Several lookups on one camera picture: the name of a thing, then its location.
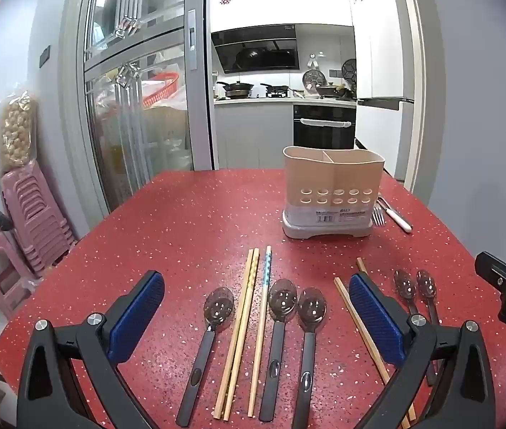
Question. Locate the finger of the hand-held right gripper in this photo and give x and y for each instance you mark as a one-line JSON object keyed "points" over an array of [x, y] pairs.
{"points": [[499, 272]]}

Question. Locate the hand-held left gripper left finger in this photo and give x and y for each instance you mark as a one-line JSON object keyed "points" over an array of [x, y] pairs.
{"points": [[139, 317]]}

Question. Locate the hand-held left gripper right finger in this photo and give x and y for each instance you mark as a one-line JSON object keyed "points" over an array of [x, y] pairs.
{"points": [[376, 321]]}

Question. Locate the blue-patterned wooden chopstick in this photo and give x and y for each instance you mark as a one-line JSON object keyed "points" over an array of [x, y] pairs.
{"points": [[262, 313]]}

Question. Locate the beige cutlery holder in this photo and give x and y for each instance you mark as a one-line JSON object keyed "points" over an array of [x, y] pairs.
{"points": [[324, 174]]}

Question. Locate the metal fork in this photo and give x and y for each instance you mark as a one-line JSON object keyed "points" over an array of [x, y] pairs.
{"points": [[378, 218]]}

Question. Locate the stack of pink stools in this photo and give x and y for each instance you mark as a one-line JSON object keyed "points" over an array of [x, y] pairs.
{"points": [[34, 214]]}

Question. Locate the black built-in oven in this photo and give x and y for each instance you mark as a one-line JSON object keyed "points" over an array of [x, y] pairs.
{"points": [[324, 136]]}

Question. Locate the glass sliding door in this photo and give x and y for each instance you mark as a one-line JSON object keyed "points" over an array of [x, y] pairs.
{"points": [[114, 120]]}

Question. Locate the white kitchen counter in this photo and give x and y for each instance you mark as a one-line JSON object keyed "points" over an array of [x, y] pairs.
{"points": [[253, 134]]}

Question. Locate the bag of round nuts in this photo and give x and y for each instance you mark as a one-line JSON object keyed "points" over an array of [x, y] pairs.
{"points": [[16, 134]]}

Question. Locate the red plastic basket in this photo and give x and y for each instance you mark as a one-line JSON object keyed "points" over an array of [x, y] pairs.
{"points": [[161, 89]]}

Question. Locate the wok with food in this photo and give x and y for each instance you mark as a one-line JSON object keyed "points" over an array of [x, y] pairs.
{"points": [[333, 90]]}

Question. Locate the white refrigerator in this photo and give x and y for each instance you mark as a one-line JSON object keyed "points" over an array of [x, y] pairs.
{"points": [[382, 53]]}

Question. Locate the black wok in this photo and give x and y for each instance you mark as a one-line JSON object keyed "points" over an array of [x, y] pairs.
{"points": [[237, 88]]}

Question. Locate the small grey desk fan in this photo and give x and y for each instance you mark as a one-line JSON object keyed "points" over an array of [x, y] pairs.
{"points": [[313, 80]]}

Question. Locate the black round fan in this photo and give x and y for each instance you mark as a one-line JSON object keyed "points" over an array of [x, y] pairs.
{"points": [[349, 71]]}

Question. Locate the black frying pan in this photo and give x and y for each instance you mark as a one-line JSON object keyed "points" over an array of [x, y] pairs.
{"points": [[275, 89]]}

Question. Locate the black range hood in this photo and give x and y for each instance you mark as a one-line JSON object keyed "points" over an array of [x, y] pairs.
{"points": [[257, 53]]}

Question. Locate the black wall switch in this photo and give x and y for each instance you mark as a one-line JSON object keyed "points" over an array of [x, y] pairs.
{"points": [[45, 56]]}

